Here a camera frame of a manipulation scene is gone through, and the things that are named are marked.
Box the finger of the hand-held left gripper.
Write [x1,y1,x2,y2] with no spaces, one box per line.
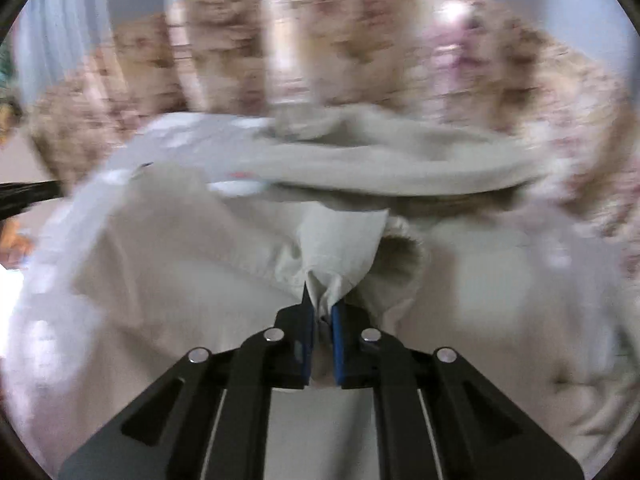
[0,179,65,218]

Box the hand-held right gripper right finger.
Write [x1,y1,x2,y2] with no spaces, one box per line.
[331,301,584,480]

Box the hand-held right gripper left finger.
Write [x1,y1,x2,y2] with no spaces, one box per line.
[57,282,316,480]

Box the beige large garment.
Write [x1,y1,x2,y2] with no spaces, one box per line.
[10,102,640,480]

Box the grey bedsheet with white clouds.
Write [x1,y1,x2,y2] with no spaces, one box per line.
[10,110,281,341]

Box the floral beige curtain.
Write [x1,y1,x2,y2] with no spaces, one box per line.
[25,0,640,281]

